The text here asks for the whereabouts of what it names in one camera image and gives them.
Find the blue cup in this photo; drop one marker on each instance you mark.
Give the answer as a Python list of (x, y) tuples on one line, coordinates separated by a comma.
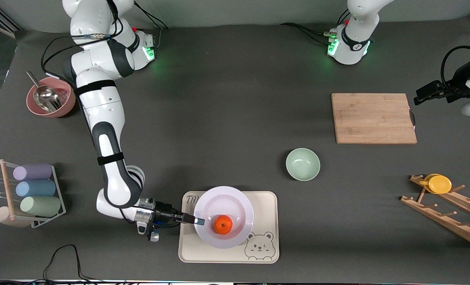
[(36, 188)]

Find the metal scoop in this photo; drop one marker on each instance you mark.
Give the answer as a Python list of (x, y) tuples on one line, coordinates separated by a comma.
[(47, 97)]

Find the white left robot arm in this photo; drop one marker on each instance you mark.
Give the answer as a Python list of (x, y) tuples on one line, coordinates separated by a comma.
[(353, 43)]

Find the white round plate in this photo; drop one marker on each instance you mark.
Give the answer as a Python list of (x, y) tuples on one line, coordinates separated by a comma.
[(227, 202)]

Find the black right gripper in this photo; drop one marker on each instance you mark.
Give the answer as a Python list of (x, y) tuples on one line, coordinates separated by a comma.
[(163, 210)]

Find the beige cup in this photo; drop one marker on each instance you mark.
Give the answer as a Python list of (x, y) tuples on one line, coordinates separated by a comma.
[(1, 217)]

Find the beige bear print tray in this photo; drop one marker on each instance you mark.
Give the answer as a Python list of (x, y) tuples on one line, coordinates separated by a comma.
[(227, 255)]

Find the wooden dish rack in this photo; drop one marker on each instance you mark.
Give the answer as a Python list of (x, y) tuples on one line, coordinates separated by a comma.
[(448, 221)]

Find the orange fruit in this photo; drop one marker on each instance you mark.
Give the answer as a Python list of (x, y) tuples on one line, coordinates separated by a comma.
[(223, 225)]

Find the green cup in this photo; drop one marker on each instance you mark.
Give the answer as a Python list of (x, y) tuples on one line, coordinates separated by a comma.
[(41, 206)]

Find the purple cup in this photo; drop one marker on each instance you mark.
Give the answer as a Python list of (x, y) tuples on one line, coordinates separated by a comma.
[(33, 171)]

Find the green bowl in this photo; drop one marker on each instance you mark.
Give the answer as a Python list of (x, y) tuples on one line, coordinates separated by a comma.
[(302, 164)]

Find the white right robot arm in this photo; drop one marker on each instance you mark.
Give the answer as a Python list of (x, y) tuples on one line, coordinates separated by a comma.
[(108, 118)]

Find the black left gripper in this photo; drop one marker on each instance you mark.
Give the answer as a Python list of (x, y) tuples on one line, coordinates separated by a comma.
[(455, 86)]

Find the yellow cup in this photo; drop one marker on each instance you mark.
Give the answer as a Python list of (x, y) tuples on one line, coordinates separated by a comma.
[(440, 185)]

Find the pink bowl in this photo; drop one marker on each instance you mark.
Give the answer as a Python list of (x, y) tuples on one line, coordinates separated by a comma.
[(67, 109)]

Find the wooden cutting board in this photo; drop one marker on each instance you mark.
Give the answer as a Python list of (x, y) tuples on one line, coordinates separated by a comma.
[(361, 118)]

